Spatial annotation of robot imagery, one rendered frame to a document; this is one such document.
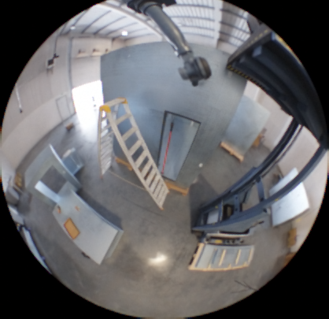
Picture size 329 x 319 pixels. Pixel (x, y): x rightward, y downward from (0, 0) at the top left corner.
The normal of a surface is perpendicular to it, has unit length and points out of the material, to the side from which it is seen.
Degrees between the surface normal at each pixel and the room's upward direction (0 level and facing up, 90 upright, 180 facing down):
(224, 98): 90
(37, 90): 90
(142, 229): 0
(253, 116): 90
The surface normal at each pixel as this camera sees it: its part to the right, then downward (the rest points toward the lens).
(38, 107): 0.91, 0.38
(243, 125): -0.68, 0.46
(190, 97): -0.40, 0.62
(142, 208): 0.14, -0.68
